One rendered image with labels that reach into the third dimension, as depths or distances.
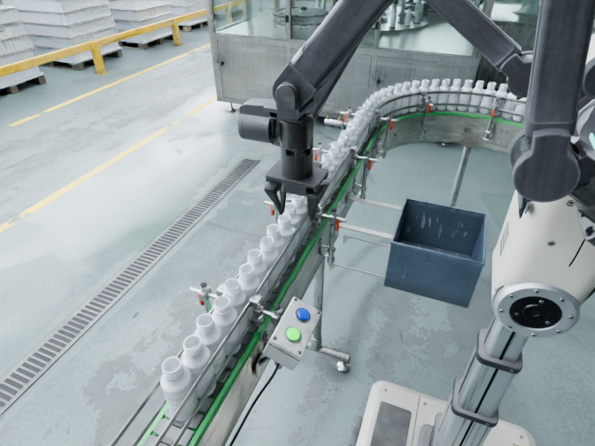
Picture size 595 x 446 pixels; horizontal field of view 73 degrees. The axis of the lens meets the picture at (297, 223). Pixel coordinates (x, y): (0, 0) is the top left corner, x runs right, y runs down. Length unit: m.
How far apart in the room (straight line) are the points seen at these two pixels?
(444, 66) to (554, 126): 3.64
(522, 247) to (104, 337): 2.19
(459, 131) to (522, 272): 1.71
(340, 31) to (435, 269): 1.06
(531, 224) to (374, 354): 1.57
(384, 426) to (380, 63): 3.36
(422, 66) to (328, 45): 3.65
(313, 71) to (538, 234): 0.52
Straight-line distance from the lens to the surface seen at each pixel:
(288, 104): 0.64
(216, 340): 0.94
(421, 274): 1.54
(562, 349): 2.71
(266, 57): 4.70
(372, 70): 4.34
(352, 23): 0.61
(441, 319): 2.56
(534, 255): 0.90
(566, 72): 0.61
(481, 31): 1.05
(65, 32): 7.56
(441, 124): 2.54
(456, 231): 1.78
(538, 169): 0.62
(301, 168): 0.71
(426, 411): 1.88
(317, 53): 0.62
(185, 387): 0.89
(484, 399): 1.36
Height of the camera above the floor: 1.85
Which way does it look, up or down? 36 degrees down
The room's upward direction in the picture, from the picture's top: straight up
